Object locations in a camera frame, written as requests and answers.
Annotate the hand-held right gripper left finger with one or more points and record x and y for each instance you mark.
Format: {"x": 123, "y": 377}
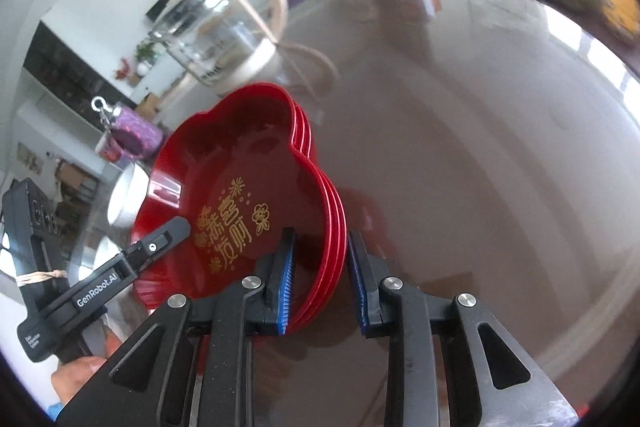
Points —
{"x": 286, "y": 287}

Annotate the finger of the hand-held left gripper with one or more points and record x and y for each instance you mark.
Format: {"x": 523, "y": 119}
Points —
{"x": 155, "y": 244}

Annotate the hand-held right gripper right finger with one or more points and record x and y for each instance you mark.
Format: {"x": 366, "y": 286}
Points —
{"x": 357, "y": 287}

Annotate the red flower-shaped plate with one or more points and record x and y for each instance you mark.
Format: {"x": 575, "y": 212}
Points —
{"x": 343, "y": 237}
{"x": 336, "y": 232}
{"x": 225, "y": 167}

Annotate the white ribbed black-rimmed bowl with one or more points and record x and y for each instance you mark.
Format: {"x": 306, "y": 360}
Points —
{"x": 127, "y": 197}

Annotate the person's left hand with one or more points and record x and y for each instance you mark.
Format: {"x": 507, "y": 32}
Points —
{"x": 75, "y": 382}

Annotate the purple and red can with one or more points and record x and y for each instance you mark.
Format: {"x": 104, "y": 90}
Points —
{"x": 107, "y": 149}

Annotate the bottle in purple knit sleeve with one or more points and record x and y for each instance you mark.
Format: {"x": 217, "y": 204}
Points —
{"x": 135, "y": 132}

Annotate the cardboard box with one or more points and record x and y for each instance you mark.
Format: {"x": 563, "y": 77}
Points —
{"x": 147, "y": 106}

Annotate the black display cabinet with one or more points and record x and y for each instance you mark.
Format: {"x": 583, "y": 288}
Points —
{"x": 60, "y": 67}

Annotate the red flowers in vase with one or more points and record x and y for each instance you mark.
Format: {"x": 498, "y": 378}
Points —
{"x": 123, "y": 71}

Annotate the small white vase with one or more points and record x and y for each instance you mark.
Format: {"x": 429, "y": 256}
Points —
{"x": 143, "y": 68}

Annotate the green potted plant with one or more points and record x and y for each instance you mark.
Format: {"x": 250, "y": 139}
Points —
{"x": 146, "y": 51}

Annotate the glass electric kettle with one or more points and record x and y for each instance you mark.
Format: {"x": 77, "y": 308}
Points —
{"x": 215, "y": 32}

